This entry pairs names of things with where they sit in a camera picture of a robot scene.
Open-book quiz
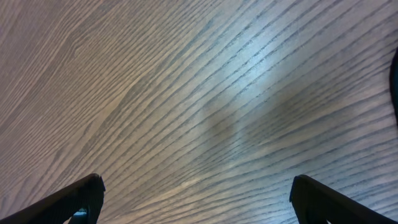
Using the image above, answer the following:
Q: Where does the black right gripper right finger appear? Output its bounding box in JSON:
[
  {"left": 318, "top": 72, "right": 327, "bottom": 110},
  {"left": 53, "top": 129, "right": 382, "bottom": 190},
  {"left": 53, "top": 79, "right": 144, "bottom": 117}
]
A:
[{"left": 289, "top": 175, "right": 395, "bottom": 224}]

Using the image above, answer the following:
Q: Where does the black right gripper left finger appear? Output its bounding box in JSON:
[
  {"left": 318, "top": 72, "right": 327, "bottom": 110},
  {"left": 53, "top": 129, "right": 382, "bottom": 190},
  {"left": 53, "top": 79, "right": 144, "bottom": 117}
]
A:
[{"left": 1, "top": 174, "right": 105, "bottom": 224}]

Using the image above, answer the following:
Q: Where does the dark navy t-shirt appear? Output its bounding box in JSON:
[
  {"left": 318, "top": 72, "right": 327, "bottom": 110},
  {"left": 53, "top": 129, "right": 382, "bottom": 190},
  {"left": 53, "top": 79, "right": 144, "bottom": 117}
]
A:
[{"left": 389, "top": 49, "right": 398, "bottom": 122}]

